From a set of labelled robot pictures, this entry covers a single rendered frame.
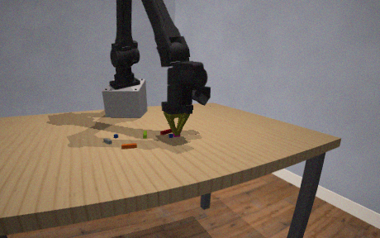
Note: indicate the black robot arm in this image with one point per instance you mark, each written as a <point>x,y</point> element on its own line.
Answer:
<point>171,46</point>

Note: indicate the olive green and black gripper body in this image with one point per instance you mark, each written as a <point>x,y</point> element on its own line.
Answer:
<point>173,104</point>

